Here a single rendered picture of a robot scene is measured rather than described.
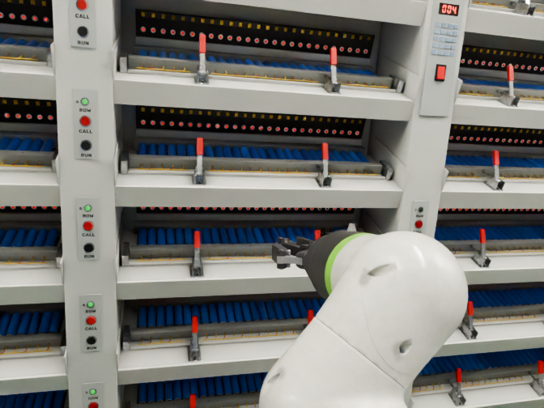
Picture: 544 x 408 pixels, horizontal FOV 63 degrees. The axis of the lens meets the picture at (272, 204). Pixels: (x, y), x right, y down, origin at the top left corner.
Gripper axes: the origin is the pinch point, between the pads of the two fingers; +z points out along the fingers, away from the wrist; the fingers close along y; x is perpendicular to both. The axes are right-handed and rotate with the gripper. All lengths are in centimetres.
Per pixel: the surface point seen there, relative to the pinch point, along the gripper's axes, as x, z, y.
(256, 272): -7.9, 22.3, -1.6
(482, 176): 14, 23, 56
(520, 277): -11, 22, 67
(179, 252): -3.9, 26.6, -17.8
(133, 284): -9.3, 20.9, -27.0
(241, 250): -3.6, 26.4, -4.1
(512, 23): 47, 9, 51
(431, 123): 24.7, 13.6, 35.0
